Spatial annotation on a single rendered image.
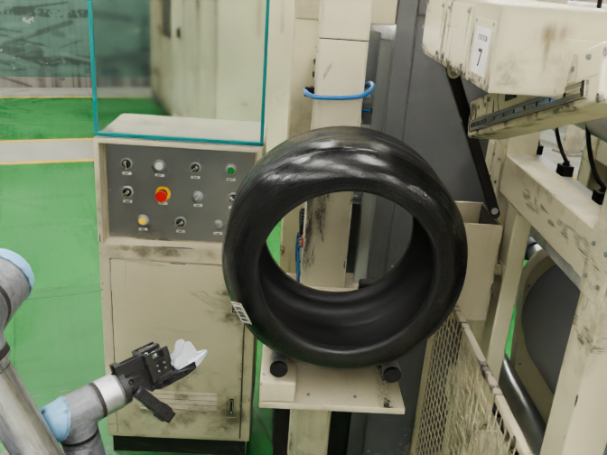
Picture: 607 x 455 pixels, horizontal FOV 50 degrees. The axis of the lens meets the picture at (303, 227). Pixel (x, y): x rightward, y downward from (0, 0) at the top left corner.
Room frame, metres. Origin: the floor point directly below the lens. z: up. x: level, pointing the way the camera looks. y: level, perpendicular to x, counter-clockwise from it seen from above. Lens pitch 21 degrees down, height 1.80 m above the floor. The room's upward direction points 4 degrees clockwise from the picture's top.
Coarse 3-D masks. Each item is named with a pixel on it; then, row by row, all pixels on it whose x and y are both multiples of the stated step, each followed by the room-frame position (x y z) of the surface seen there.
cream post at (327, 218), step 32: (320, 0) 1.83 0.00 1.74; (352, 0) 1.72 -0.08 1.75; (320, 32) 1.72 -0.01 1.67; (352, 32) 1.72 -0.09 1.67; (320, 64) 1.72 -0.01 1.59; (352, 64) 1.72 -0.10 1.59; (352, 192) 1.72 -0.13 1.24; (320, 224) 1.72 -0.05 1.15; (320, 256) 1.72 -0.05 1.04; (320, 416) 1.72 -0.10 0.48; (288, 448) 1.74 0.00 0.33; (320, 448) 1.72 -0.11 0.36
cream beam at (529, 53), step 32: (448, 0) 1.49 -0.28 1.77; (480, 0) 1.25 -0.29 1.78; (512, 0) 1.47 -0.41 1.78; (448, 32) 1.44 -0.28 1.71; (512, 32) 1.11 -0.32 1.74; (544, 32) 1.11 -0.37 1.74; (576, 32) 1.11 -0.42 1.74; (448, 64) 1.41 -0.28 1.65; (512, 64) 1.11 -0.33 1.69; (544, 64) 1.11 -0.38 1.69; (544, 96) 1.11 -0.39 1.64
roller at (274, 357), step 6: (270, 354) 1.41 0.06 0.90; (276, 354) 1.38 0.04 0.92; (270, 360) 1.37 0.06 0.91; (276, 360) 1.35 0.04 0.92; (282, 360) 1.35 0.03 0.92; (270, 366) 1.35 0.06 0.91; (276, 366) 1.34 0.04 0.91; (282, 366) 1.34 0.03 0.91; (270, 372) 1.34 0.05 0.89; (276, 372) 1.34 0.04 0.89; (282, 372) 1.34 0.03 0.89
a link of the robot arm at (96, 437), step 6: (96, 432) 1.03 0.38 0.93; (90, 438) 1.02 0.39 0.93; (96, 438) 1.03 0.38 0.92; (66, 444) 1.00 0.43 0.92; (72, 444) 1.00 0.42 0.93; (78, 444) 1.00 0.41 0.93; (84, 444) 1.01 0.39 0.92; (90, 444) 1.01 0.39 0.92; (96, 444) 1.02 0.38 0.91; (102, 444) 1.05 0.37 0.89; (66, 450) 1.01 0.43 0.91; (72, 450) 1.00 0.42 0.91; (78, 450) 1.00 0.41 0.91; (84, 450) 1.00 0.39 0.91; (90, 450) 1.01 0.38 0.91; (96, 450) 1.02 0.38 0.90; (102, 450) 1.04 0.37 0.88
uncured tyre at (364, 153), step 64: (320, 128) 1.54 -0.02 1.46; (256, 192) 1.35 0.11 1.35; (320, 192) 1.32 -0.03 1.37; (384, 192) 1.32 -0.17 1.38; (448, 192) 1.39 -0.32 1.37; (256, 256) 1.31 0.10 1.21; (448, 256) 1.33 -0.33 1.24; (256, 320) 1.32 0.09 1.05; (320, 320) 1.57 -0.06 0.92; (384, 320) 1.54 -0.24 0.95
